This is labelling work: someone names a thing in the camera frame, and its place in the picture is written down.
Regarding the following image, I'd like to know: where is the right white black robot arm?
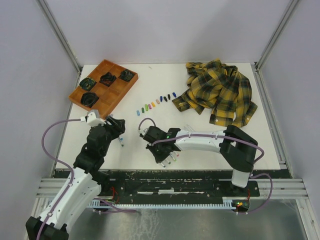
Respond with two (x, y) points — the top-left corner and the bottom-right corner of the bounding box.
(138, 125), (260, 196)

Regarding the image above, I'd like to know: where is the black cable coil front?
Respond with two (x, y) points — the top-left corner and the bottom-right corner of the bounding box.
(80, 91), (100, 108)

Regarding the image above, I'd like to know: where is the green black cable coil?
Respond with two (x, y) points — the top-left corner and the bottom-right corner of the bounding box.
(79, 77), (98, 91)

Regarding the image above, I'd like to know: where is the dark green cable coil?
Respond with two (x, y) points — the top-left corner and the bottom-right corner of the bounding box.
(118, 69), (134, 82)

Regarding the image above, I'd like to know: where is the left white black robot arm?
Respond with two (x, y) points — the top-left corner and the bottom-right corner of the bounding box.
(25, 110), (126, 240)

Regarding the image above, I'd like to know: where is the orange compartment tray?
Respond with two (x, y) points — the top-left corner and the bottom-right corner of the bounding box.
(69, 59), (139, 118)

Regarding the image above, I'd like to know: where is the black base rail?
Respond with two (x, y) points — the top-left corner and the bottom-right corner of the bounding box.
(94, 169), (261, 205)

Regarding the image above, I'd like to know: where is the white cable duct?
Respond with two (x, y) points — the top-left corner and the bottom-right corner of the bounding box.
(91, 196), (237, 211)

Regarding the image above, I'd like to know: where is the black cable coil centre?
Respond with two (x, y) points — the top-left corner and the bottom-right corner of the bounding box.
(99, 71), (117, 87)

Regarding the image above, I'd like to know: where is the yellow plaid shirt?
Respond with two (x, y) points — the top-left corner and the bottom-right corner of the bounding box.
(172, 59), (258, 128)

